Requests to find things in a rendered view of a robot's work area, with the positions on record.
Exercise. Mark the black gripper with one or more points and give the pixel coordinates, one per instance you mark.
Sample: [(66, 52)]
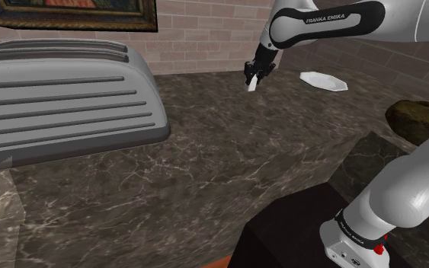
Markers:
[(264, 57)]

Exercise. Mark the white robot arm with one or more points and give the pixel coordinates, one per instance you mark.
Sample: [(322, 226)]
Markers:
[(403, 200)]

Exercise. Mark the small white block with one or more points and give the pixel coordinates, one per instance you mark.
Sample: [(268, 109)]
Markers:
[(251, 86)]

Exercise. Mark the white octagonal plate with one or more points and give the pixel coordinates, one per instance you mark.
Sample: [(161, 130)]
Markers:
[(323, 81)]

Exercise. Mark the brown bread loaf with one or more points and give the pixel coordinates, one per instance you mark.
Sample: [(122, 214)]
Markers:
[(414, 118)]

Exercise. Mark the dark robot stand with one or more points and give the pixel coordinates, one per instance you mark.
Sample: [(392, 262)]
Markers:
[(292, 230)]

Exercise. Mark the grey toaster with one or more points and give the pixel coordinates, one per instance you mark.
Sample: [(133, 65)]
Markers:
[(62, 111)]

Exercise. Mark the framed wall picture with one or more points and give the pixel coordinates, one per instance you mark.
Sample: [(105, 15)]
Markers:
[(88, 18)]

